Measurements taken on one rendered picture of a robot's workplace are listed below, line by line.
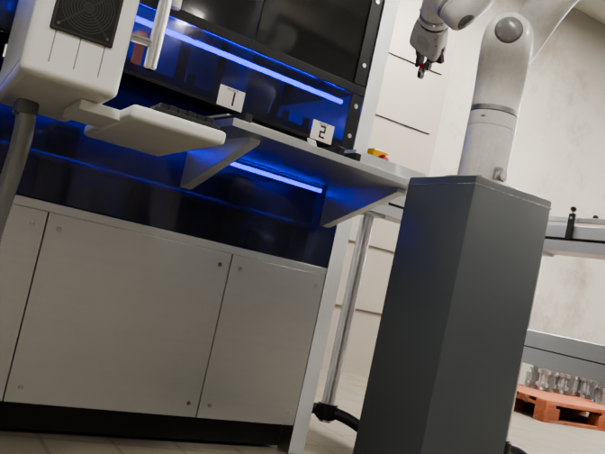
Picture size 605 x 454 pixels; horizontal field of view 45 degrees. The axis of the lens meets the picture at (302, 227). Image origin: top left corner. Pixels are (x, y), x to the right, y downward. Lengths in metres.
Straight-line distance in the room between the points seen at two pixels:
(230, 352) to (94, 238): 0.54
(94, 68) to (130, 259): 0.75
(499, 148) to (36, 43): 1.06
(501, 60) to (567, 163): 4.73
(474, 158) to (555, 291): 4.74
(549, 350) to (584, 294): 4.08
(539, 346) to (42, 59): 1.96
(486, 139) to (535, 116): 4.48
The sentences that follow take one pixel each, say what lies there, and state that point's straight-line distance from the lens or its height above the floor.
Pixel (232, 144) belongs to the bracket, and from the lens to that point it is 1.89.
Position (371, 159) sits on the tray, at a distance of 2.00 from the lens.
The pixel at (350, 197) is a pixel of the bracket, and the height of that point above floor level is 0.82.
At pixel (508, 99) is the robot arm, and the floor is 1.08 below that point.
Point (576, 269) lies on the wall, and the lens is 6.69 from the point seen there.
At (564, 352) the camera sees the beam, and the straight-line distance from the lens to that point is 2.70.
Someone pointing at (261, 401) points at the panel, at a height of 0.16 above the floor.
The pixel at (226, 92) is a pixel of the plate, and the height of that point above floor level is 1.03.
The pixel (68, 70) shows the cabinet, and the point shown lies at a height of 0.83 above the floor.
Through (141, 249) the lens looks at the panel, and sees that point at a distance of 2.08.
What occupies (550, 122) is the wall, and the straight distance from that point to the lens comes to 6.44.
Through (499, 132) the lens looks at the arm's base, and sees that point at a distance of 1.85.
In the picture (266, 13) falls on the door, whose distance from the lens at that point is 2.31.
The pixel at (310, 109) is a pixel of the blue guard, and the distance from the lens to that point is 2.34.
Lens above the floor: 0.54
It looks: 4 degrees up
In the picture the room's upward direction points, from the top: 12 degrees clockwise
